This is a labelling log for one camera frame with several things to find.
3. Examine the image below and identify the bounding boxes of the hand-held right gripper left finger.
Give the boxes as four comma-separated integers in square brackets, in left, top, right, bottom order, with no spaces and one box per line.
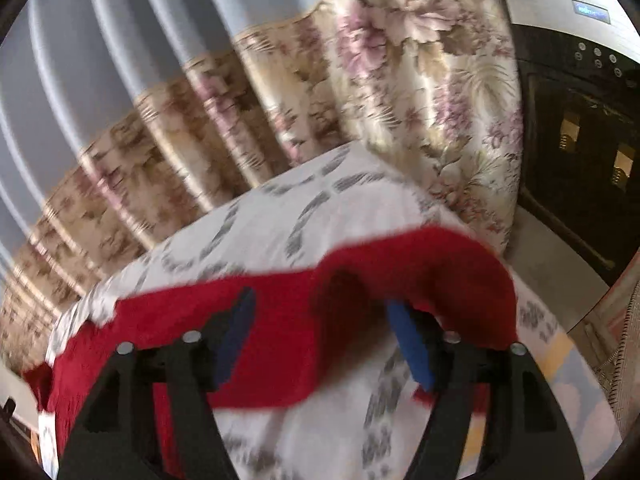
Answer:
[57,287,258,480]

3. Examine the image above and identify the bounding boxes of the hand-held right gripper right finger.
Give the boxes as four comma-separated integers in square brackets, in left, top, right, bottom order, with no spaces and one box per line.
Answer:
[385,300,583,480]

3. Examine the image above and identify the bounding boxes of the red knitted cloth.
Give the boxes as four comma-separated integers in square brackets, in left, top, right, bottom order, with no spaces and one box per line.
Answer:
[22,227,518,478]

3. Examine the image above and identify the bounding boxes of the white patterned bed sheet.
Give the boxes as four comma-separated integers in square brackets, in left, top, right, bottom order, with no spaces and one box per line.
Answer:
[37,142,623,480]

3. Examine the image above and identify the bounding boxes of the white and black water dispenser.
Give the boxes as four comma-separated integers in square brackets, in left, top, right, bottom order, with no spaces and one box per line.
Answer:
[500,0,640,288]

